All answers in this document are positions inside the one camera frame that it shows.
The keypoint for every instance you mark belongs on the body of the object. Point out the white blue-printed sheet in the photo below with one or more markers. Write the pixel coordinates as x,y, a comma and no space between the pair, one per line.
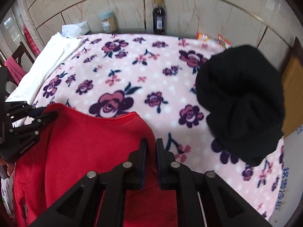
294,160

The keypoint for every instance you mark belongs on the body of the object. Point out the red sweater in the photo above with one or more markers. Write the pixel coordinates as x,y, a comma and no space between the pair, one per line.
82,141

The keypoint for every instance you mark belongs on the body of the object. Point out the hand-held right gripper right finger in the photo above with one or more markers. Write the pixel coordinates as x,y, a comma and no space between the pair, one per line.
160,152

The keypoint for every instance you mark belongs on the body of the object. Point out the jar with blue lid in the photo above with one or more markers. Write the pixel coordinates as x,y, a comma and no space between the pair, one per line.
107,22

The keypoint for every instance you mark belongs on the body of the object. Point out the white garment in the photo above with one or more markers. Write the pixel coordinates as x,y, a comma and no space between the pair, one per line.
47,61

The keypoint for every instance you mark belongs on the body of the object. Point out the pink floral blanket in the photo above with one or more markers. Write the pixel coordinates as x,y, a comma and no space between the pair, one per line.
142,75

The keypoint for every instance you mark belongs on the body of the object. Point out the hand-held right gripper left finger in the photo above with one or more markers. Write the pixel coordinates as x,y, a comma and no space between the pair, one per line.
144,152

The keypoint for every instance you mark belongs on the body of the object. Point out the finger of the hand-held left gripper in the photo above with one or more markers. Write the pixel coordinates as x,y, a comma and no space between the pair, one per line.
45,119
21,107

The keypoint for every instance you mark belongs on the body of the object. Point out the dark sauce bottle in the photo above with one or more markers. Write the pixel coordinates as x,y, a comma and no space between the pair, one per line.
158,16

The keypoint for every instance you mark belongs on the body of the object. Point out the tissue box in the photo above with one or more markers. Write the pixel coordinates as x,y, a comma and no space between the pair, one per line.
75,28

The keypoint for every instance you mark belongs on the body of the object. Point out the wooden chair with tan cushion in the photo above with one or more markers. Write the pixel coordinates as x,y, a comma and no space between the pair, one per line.
293,87

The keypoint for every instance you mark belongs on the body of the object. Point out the red hanging cloth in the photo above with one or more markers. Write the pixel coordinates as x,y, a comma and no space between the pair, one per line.
32,40

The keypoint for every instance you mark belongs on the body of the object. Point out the dark wooden chair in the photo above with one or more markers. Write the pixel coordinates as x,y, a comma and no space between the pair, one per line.
22,49

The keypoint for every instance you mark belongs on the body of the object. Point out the black garment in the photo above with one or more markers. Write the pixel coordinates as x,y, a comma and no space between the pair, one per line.
236,99

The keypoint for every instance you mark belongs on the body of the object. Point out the pink cloth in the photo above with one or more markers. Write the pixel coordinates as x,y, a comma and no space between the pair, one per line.
15,71

